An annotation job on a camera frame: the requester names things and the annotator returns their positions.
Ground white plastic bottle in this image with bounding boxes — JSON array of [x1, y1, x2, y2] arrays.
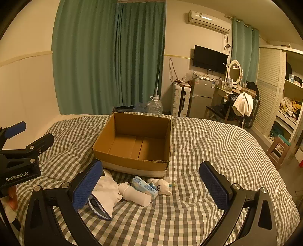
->
[[118, 182, 152, 207]]

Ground white plush toy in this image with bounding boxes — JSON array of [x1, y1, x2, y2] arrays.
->
[[148, 177, 176, 195]]

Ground white thin pole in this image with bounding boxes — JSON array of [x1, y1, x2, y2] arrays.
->
[[155, 66, 163, 97]]

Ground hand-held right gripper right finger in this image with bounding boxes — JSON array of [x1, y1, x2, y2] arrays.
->
[[199, 161, 278, 246]]

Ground clear plastic bag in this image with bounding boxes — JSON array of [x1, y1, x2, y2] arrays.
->
[[182, 70, 197, 84]]

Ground clear water jug with pump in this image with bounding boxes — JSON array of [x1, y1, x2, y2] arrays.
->
[[146, 95, 164, 115]]

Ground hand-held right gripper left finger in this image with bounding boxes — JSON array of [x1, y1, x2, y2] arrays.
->
[[25, 159, 103, 246]]

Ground black wall television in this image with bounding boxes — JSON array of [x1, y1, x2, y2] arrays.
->
[[192, 45, 228, 74]]

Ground black fluffy item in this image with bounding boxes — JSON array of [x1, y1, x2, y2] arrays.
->
[[246, 82, 260, 100]]

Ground light green curtain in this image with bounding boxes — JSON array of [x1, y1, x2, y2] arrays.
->
[[231, 18, 260, 84]]

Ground white wardrobe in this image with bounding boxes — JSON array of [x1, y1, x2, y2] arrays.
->
[[251, 45, 303, 171]]

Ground silver small fridge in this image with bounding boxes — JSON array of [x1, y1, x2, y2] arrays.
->
[[189, 78, 216, 119]]

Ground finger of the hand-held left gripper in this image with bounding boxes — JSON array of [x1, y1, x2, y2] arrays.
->
[[0, 133, 55, 163], [0, 121, 27, 143]]

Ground white dressing table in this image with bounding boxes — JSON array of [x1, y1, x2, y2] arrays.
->
[[212, 80, 257, 111]]

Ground brown cardboard box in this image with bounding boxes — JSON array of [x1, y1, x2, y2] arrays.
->
[[92, 112, 172, 179]]

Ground white cloth with blue trim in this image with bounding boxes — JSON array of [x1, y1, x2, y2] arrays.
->
[[89, 169, 123, 221]]

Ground green checkered blanket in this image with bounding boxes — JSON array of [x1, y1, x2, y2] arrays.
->
[[14, 114, 301, 246]]

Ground dark wooden chair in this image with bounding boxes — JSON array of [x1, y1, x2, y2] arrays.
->
[[204, 104, 244, 126]]

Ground green window curtain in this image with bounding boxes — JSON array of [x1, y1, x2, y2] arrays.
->
[[52, 0, 166, 115]]

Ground person's left hand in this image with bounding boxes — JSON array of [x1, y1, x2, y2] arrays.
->
[[6, 186, 19, 211]]

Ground white oval mirror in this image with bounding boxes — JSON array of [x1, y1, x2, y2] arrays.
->
[[226, 60, 244, 86]]

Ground pile of clothes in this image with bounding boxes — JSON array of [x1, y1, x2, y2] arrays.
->
[[279, 97, 303, 120]]

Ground wall cables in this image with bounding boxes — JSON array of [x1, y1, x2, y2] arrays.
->
[[168, 58, 181, 84]]

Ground white garment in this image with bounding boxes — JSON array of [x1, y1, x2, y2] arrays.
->
[[232, 92, 254, 117]]

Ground dark floor bag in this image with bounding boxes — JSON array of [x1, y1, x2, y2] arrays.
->
[[112, 106, 138, 114]]

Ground white air conditioner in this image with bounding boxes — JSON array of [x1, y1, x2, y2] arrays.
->
[[188, 10, 231, 34]]

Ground white suitcase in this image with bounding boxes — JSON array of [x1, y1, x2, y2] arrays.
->
[[172, 84, 192, 117]]

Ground clear empty water jug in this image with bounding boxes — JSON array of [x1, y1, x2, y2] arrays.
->
[[135, 102, 149, 114]]

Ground black bag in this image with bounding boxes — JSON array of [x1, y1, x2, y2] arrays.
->
[[224, 93, 242, 111]]

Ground blue tissue pack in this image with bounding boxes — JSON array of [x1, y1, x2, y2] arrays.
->
[[132, 175, 159, 198]]

